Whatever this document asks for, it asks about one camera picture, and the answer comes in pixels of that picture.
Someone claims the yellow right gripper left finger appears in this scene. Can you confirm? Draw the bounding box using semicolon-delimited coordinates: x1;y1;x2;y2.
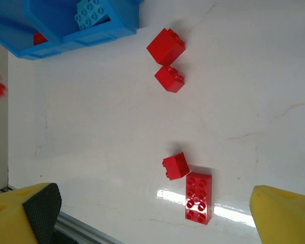
0;182;63;244

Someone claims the red two-by-two lego brick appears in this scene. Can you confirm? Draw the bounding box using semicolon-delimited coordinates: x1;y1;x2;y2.
163;151;191;181
146;27;186;66
154;65;186;94

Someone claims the aluminium table frame rail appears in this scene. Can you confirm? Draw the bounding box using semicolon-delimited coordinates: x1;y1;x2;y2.
0;185;125;244

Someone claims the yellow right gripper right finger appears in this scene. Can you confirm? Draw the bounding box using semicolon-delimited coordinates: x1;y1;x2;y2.
249;185;305;244

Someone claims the light blue two-by-four lego brick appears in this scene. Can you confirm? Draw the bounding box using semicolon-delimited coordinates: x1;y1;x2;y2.
74;0;111;30

